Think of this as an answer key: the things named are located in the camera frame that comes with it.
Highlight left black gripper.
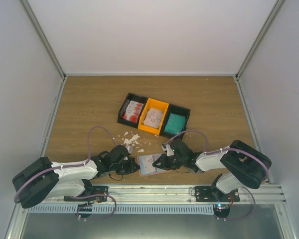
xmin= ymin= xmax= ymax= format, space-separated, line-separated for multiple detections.
xmin=111 ymin=157 xmax=140 ymax=176

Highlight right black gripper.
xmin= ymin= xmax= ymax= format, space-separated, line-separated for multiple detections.
xmin=153 ymin=154 xmax=186 ymax=170

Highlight white blossom card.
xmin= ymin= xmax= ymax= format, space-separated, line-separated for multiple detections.
xmin=139 ymin=154 xmax=157 ymax=176

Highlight pink card holder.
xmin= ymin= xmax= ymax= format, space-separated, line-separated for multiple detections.
xmin=137 ymin=153 xmax=168 ymax=177

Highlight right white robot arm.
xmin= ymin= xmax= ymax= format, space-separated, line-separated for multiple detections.
xmin=152 ymin=139 xmax=272 ymax=202

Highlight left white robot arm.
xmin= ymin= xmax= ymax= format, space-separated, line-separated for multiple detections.
xmin=12 ymin=145 xmax=140 ymax=209

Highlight teal cards stack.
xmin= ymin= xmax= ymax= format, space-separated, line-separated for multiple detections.
xmin=164 ymin=114 xmax=186 ymax=134

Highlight white cards in orange bin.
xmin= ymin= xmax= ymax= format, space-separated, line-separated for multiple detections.
xmin=143 ymin=108 xmax=163 ymax=129

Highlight black right card bin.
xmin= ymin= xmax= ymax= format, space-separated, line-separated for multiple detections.
xmin=159 ymin=104 xmax=190 ymax=138

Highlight black card bin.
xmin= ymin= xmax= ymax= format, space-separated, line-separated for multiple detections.
xmin=159 ymin=104 xmax=190 ymax=138
xmin=117 ymin=93 xmax=148 ymax=128

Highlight black left card bin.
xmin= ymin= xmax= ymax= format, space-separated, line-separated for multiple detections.
xmin=117 ymin=93 xmax=148 ymax=128

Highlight red white cards stack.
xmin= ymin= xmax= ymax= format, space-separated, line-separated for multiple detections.
xmin=123 ymin=101 xmax=144 ymax=123

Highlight orange middle card bin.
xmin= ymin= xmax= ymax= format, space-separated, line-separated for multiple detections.
xmin=138 ymin=98 xmax=169 ymax=135

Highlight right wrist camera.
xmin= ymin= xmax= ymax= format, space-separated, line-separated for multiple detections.
xmin=161 ymin=143 xmax=174 ymax=157

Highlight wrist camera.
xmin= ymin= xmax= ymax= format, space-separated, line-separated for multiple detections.
xmin=161 ymin=143 xmax=174 ymax=157
xmin=125 ymin=145 xmax=134 ymax=154

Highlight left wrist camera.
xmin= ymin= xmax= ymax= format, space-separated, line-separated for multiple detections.
xmin=125 ymin=145 xmax=134 ymax=154

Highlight aluminium front rail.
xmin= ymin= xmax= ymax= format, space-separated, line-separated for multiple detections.
xmin=17 ymin=183 xmax=287 ymax=204

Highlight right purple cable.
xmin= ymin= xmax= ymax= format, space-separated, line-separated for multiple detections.
xmin=161 ymin=129 xmax=270 ymax=221

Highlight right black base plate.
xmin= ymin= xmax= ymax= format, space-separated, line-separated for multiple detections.
xmin=190 ymin=186 xmax=240 ymax=219

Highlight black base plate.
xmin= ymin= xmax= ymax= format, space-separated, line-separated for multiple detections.
xmin=63 ymin=186 xmax=111 ymax=221
xmin=190 ymin=186 xmax=240 ymax=219

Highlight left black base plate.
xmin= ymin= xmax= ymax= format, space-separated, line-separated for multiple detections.
xmin=63 ymin=186 xmax=111 ymax=221

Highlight grey slotted cable duct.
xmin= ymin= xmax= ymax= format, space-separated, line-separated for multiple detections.
xmin=28 ymin=203 xmax=214 ymax=215

